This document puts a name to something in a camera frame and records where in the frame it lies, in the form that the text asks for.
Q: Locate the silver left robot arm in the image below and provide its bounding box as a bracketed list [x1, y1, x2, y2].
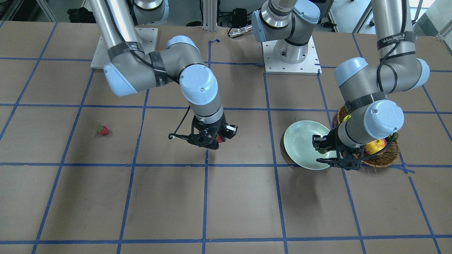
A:
[251, 0, 430, 170]

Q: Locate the red yellow apple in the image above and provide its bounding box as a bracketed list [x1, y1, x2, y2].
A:
[364, 139, 387, 155]

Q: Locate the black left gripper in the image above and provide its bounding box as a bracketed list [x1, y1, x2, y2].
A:
[312, 129, 364, 171]

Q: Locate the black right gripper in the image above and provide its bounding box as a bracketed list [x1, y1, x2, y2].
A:
[187, 115, 238, 150]

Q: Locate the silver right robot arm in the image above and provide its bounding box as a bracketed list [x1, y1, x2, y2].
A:
[89, 0, 238, 150]

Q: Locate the light green plate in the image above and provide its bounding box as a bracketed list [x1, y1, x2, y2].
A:
[284, 120, 333, 170]

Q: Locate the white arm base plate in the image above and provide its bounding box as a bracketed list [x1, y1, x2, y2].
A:
[261, 37, 322, 75]
[91, 28, 158, 69]

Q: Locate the brown wicker basket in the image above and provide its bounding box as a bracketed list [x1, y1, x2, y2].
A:
[334, 106, 400, 168]

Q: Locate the aluminium frame post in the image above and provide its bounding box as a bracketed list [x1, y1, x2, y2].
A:
[201, 0, 218, 33]

